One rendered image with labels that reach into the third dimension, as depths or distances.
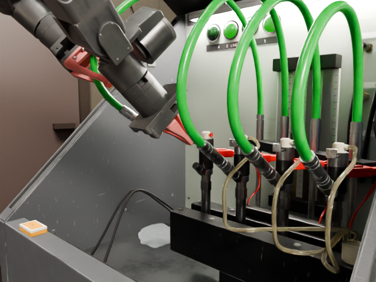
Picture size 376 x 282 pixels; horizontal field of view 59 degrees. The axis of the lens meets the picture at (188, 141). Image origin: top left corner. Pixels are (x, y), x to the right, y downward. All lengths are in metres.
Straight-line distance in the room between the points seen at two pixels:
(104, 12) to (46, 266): 0.41
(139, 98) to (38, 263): 0.34
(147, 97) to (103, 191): 0.41
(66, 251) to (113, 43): 0.34
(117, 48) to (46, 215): 0.46
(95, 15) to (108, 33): 0.03
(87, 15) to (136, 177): 0.57
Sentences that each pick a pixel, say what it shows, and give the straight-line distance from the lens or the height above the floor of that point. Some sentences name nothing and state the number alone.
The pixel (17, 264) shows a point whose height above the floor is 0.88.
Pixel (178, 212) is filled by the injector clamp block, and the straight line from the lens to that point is 0.64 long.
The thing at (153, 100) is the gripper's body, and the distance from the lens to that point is 0.52.
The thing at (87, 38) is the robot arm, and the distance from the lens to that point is 0.45.
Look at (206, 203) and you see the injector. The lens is 0.65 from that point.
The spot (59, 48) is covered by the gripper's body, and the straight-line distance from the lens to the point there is 0.60.
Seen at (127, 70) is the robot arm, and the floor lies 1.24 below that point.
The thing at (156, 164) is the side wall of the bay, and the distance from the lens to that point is 0.97.
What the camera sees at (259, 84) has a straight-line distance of 0.78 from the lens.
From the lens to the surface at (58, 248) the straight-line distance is 0.61.
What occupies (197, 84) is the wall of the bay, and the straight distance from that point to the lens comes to 1.01.
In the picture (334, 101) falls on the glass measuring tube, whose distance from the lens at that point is 0.79.
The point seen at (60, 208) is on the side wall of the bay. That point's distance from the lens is 0.82.
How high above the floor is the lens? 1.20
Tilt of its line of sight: 7 degrees down
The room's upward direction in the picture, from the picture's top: straight up
